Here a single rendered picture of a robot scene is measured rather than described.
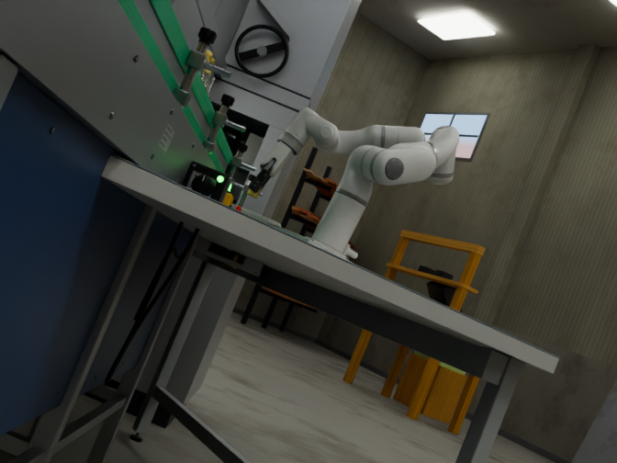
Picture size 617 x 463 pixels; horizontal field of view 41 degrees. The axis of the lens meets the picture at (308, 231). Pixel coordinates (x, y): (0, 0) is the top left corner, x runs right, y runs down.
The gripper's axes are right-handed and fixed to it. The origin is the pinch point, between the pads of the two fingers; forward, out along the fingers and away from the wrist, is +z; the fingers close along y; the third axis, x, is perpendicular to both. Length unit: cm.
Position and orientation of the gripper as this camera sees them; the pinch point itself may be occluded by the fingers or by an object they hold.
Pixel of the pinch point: (256, 186)
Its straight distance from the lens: 254.3
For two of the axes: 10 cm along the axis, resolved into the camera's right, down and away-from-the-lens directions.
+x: 7.9, 6.1, -0.6
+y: -0.1, -0.8, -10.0
